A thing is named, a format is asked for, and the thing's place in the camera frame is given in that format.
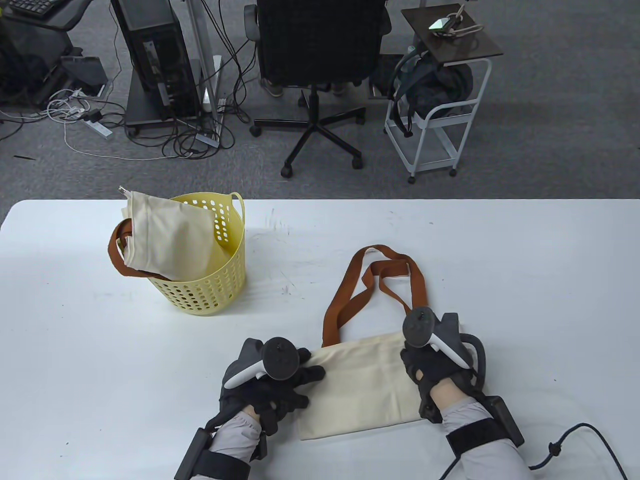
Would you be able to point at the person's left forearm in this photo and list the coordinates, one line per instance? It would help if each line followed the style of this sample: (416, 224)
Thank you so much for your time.
(235, 435)

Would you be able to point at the cream canvas bag red flowers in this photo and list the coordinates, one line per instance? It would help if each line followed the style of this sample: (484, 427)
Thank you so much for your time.
(165, 240)

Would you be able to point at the black floor stand base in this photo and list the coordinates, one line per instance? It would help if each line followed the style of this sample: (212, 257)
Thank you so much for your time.
(82, 72)

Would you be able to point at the black keyboard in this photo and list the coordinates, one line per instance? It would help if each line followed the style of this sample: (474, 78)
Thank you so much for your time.
(32, 6)

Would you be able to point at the black desk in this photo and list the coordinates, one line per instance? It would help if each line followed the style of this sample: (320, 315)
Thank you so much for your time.
(70, 12)

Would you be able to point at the person's right forearm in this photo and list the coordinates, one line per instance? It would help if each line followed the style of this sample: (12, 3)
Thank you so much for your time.
(465, 415)

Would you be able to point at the yellow perforated plastic basket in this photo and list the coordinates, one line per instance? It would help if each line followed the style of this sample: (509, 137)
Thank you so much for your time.
(210, 295)

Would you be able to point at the black office chair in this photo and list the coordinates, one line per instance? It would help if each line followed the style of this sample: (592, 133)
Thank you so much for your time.
(315, 40)

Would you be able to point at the grey metal stand pole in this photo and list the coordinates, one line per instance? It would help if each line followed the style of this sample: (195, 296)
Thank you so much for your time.
(200, 50)

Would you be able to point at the white and black controller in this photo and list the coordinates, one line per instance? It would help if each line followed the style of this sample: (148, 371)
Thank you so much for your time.
(419, 327)
(280, 357)

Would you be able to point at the cream canvas bag purple flowers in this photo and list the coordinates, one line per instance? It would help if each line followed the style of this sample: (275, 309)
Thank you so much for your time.
(360, 390)

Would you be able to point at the white power strip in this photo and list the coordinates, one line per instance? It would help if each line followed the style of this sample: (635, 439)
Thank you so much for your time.
(100, 130)

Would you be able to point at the black backpack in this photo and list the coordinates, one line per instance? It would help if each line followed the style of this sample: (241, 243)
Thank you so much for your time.
(440, 85)

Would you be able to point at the green smartphone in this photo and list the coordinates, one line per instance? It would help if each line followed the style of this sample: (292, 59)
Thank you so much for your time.
(440, 24)

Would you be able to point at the dark brown cart board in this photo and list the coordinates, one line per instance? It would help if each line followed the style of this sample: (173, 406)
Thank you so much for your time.
(465, 47)

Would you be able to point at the person's left hand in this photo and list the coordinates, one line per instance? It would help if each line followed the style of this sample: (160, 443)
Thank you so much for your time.
(280, 400)

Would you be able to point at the black computer tower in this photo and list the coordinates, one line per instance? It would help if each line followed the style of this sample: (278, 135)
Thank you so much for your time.
(155, 45)

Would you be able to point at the person's right hand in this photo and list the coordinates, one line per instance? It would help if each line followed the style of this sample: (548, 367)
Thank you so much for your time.
(440, 375)

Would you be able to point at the white rolling cart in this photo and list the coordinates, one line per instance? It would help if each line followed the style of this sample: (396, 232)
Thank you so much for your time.
(430, 150)

